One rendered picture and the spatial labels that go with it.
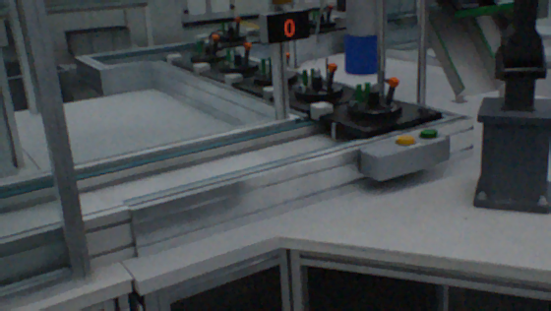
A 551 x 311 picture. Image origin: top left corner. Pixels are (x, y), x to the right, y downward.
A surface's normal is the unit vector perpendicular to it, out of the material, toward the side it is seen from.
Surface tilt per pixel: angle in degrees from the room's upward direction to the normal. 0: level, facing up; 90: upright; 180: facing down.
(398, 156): 90
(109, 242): 90
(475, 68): 45
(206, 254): 0
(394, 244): 0
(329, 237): 0
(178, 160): 90
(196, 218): 90
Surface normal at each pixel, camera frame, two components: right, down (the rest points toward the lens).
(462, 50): 0.22, -0.46
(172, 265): -0.05, -0.94
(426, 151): 0.53, 0.25
